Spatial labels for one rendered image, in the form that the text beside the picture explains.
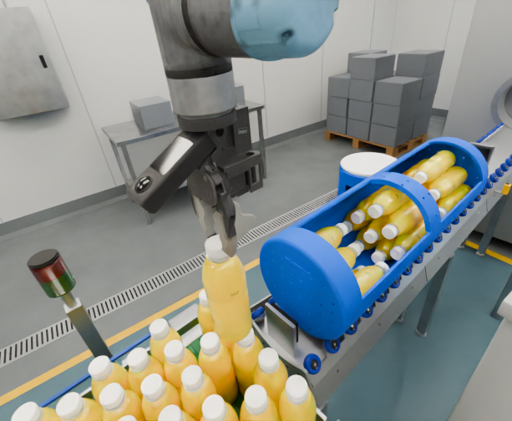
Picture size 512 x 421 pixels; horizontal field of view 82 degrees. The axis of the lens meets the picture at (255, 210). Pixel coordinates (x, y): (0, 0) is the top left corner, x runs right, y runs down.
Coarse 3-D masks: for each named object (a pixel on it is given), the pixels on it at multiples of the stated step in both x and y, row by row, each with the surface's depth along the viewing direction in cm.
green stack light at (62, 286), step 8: (64, 272) 68; (56, 280) 67; (64, 280) 68; (72, 280) 70; (48, 288) 67; (56, 288) 67; (64, 288) 68; (72, 288) 70; (48, 296) 68; (56, 296) 68
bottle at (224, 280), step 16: (208, 256) 46; (208, 272) 46; (224, 272) 45; (240, 272) 47; (208, 288) 47; (224, 288) 46; (240, 288) 48; (208, 304) 51; (224, 304) 48; (240, 304) 49; (224, 320) 50; (240, 320) 51; (224, 336) 53; (240, 336) 53
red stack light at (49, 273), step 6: (60, 258) 67; (54, 264) 65; (60, 264) 67; (30, 270) 64; (36, 270) 64; (42, 270) 64; (48, 270) 65; (54, 270) 66; (60, 270) 67; (36, 276) 65; (42, 276) 65; (48, 276) 65; (54, 276) 66; (42, 282) 66
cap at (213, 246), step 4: (212, 236) 46; (216, 236) 46; (208, 240) 46; (212, 240) 46; (216, 240) 46; (220, 240) 46; (208, 244) 45; (212, 244) 45; (216, 244) 45; (220, 244) 45; (208, 248) 44; (212, 248) 44; (216, 248) 44; (220, 248) 44; (208, 252) 44; (212, 252) 44; (216, 252) 44; (220, 252) 44; (224, 252) 44; (212, 256) 45; (216, 256) 44; (220, 256) 44; (224, 256) 45
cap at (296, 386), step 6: (288, 378) 53; (294, 378) 53; (300, 378) 53; (288, 384) 52; (294, 384) 52; (300, 384) 52; (306, 384) 52; (288, 390) 51; (294, 390) 51; (300, 390) 51; (306, 390) 51; (288, 396) 52; (294, 396) 50; (300, 396) 50; (306, 396) 52
